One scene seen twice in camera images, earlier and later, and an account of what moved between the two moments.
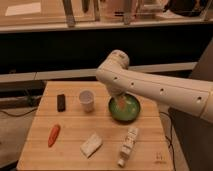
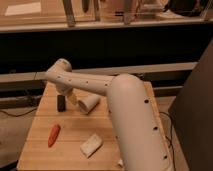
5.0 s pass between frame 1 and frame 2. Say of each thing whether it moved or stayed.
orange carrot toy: stayed
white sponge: stayed
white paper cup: moved
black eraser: stayed
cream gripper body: moved
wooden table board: stayed
